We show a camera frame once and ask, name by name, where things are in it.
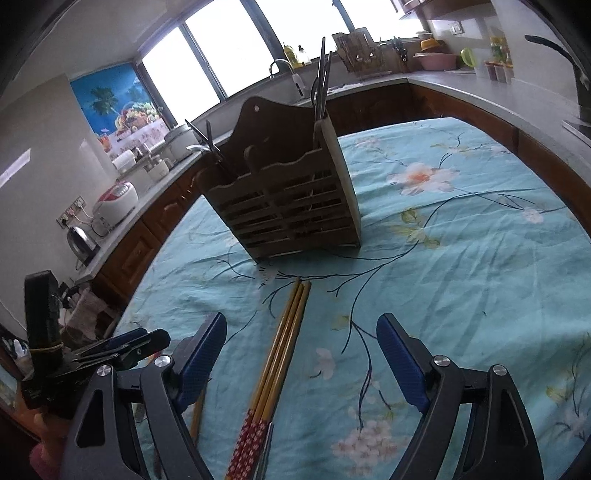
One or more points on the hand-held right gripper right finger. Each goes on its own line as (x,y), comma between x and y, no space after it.
(401,364)

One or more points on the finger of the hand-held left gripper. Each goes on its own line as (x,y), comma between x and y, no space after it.
(115,342)
(143,346)

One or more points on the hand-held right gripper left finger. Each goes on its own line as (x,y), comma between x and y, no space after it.
(203,364)

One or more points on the yellow chopstick red patterned end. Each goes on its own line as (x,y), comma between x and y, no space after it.
(264,369)
(198,420)
(282,369)
(274,369)

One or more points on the metal chopstick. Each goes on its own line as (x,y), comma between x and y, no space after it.
(210,138)
(266,452)
(198,134)

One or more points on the wooden utensil holder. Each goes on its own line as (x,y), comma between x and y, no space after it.
(286,198)

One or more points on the metal spoon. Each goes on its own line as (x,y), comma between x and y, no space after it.
(196,148)

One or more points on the dark chopstick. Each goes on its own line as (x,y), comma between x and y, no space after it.
(320,78)
(327,83)

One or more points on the person's left hand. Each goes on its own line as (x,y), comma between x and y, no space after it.
(48,454)

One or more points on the steel electric kettle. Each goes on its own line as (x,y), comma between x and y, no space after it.
(82,244)

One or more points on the teal floral tablecloth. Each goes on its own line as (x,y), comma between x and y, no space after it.
(461,258)

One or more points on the white rice cooker red lid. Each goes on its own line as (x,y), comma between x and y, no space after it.
(115,203)

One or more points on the small white pot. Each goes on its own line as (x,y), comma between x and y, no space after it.
(158,170)

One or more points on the paper towel roll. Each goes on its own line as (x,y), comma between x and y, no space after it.
(124,160)

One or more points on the large white cooker pot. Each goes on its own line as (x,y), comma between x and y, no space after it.
(180,141)

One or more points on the black stove top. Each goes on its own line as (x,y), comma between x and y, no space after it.
(577,129)

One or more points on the chrome sink faucet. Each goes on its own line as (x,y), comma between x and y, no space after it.
(295,78)

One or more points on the pink plastic basin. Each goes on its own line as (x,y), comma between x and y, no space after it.
(434,61)

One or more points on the knife and scissors holder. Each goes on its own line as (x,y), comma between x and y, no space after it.
(400,55)

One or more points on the green cup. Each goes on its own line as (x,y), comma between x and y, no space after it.
(467,57)

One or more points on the wooden dish rack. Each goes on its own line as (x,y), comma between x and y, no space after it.
(355,53)

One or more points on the group of condiment bottles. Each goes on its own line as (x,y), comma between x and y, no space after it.
(498,60)

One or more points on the yellow bowl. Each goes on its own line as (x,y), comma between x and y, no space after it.
(431,45)

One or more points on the yellow dish soap bottle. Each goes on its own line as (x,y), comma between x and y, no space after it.
(290,55)

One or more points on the kitchen window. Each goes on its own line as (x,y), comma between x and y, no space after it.
(258,46)

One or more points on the clear pump bottle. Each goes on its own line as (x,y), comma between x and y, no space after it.
(303,55)

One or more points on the white bowl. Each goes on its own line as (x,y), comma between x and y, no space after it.
(423,35)

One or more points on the wall socket with plugs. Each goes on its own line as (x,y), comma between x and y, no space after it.
(71,211)

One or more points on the fruit and palm wall poster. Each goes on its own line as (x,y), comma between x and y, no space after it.
(115,106)

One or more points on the white wall socket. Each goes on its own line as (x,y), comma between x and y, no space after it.
(457,26)

